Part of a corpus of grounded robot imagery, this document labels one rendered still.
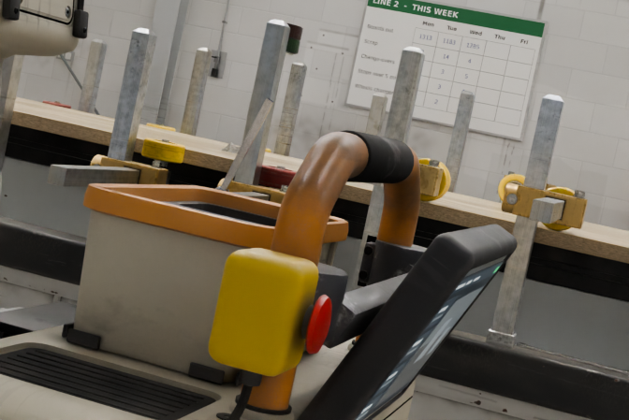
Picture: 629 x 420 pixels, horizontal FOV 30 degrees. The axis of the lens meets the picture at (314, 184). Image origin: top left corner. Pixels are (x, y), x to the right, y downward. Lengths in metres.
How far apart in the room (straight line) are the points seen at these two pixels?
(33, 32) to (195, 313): 0.30
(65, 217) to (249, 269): 1.79
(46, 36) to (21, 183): 1.52
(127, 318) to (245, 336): 0.17
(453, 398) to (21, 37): 1.26
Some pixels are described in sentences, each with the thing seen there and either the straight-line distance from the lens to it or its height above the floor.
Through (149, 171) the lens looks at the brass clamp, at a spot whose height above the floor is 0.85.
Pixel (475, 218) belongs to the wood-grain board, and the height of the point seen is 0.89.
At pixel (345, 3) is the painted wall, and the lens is 9.52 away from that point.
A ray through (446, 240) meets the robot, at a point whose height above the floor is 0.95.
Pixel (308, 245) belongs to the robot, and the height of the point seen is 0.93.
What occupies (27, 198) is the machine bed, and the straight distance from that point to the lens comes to 2.51.
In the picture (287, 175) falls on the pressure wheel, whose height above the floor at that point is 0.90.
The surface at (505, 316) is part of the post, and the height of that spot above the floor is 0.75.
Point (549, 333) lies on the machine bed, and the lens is 2.23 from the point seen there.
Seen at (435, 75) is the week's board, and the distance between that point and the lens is 9.28.
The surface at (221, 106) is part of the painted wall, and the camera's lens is 9.72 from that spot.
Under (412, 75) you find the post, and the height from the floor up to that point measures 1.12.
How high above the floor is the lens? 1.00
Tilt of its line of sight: 3 degrees down
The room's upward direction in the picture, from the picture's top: 12 degrees clockwise
